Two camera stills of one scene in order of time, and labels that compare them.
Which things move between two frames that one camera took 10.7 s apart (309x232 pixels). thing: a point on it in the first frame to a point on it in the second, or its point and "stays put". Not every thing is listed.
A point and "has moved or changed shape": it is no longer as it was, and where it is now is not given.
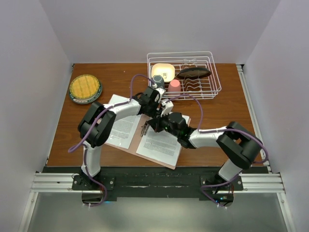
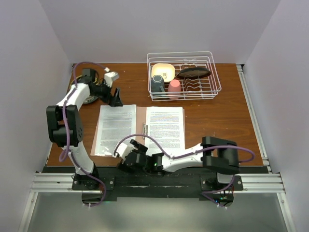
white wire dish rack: [184, 75] stays put
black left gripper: [153, 114] to [118, 101]
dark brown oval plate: [193, 73] stays put
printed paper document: [163, 146] stays put
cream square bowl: [167, 70] stays put
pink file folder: [143, 122] has moved or changed shape
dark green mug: [159, 80] stays put
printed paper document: [125, 129] has moved or changed shape
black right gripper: [155, 123] to [142, 149]
